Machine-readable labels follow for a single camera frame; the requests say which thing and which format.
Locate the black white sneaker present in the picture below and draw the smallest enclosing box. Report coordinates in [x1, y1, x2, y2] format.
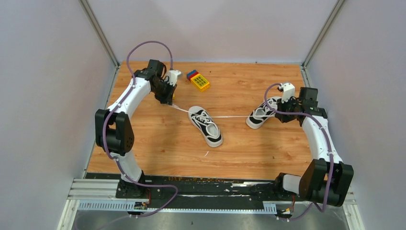
[246, 96, 281, 129]

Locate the white shoe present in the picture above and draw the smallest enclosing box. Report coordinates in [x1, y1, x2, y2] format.
[188, 106, 223, 148]

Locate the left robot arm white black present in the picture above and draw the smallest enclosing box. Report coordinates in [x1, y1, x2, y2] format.
[95, 59, 182, 198]

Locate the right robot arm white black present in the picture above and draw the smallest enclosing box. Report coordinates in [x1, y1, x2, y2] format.
[273, 83, 354, 207]

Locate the colourful toy block stack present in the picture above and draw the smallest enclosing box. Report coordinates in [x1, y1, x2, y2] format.
[186, 70, 211, 92]

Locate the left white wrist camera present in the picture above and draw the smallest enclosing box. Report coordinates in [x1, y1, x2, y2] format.
[164, 69, 183, 87]

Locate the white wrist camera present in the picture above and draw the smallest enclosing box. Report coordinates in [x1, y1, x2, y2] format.
[278, 82, 295, 104]
[164, 69, 183, 87]

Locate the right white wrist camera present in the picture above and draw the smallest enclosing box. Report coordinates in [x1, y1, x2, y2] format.
[278, 82, 295, 104]

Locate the white slotted cable duct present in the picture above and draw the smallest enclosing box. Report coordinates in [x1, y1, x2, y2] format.
[78, 200, 277, 214]

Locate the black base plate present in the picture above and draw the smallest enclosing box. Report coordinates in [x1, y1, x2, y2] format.
[85, 173, 302, 211]

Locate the aluminium frame rail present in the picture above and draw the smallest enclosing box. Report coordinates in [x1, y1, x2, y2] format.
[67, 179, 125, 201]

